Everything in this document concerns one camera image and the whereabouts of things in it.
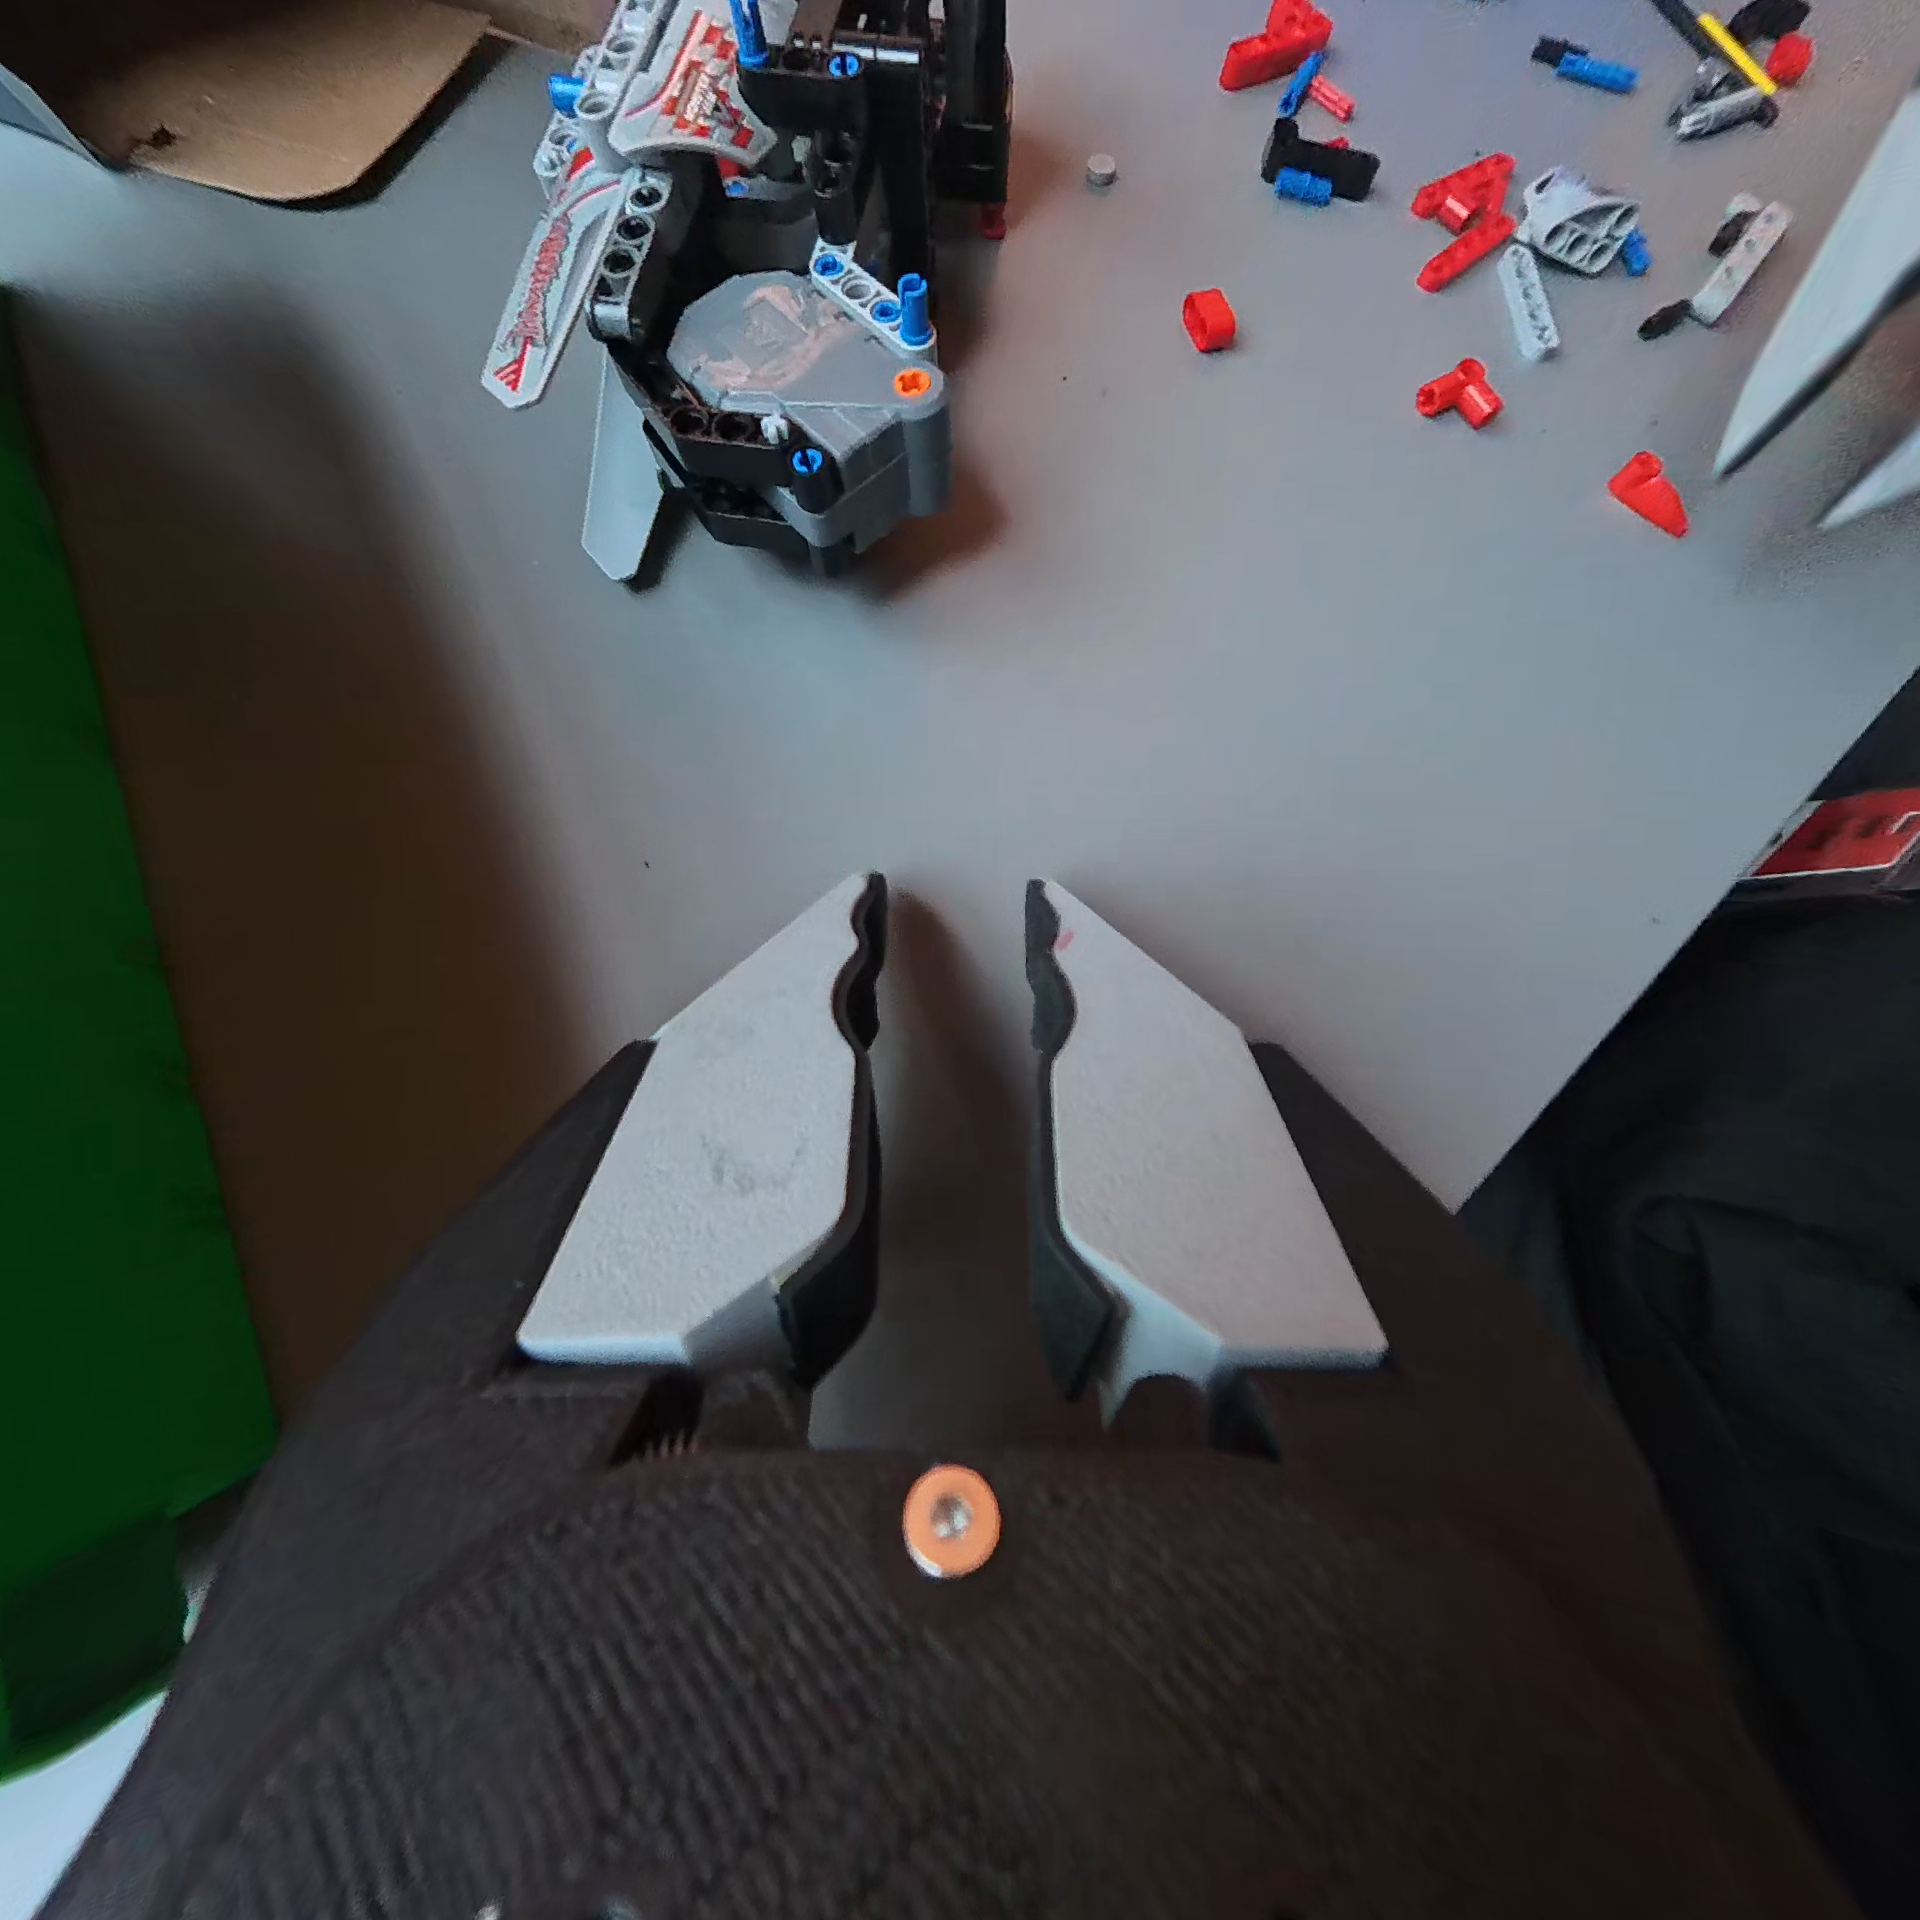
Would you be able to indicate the printed grey lego panel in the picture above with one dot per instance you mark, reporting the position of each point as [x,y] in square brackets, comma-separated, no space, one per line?
[1575,222]

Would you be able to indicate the light grey lego beam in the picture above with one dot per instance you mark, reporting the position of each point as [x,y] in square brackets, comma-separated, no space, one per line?
[1740,262]
[1530,301]

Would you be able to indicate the red lego bush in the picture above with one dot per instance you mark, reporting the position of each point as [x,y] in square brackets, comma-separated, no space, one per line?
[1788,56]

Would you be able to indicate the red lego pin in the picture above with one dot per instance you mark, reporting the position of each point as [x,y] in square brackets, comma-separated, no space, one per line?
[1330,98]

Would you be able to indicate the black lego pin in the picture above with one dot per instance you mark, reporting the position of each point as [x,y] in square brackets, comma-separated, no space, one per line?
[1662,319]

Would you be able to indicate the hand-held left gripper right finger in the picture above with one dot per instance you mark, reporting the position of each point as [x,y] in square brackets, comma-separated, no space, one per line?
[1200,1201]

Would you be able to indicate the red black printed booklet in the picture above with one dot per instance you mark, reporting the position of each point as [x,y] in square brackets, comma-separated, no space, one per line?
[1838,849]

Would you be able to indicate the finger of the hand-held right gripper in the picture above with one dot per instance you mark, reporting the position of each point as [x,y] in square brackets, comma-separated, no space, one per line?
[1886,483]
[1845,284]

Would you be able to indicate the red lego beam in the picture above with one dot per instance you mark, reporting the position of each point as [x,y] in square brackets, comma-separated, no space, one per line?
[1466,253]
[1463,189]

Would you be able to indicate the yellow lego axle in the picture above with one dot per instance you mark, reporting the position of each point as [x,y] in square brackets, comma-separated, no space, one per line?
[1740,56]

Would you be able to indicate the black lego set box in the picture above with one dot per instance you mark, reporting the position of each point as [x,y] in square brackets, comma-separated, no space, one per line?
[301,91]

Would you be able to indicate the red lego claw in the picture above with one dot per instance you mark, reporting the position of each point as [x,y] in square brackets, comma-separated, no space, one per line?
[1651,492]

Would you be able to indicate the red rounded lego block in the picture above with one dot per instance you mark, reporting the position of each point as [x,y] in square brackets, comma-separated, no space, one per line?
[1209,320]

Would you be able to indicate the black grey lego model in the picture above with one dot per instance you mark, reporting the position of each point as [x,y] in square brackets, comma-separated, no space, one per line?
[781,345]

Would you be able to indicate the green plastic bin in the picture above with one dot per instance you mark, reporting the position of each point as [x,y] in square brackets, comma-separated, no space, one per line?
[104,1051]

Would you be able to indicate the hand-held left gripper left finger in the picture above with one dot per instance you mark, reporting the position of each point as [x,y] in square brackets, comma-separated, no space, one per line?
[720,1184]

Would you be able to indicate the red lego connector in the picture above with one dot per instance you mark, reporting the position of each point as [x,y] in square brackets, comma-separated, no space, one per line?
[1458,393]

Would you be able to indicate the lego spring shock absorber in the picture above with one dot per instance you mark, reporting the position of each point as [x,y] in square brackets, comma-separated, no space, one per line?
[1718,104]

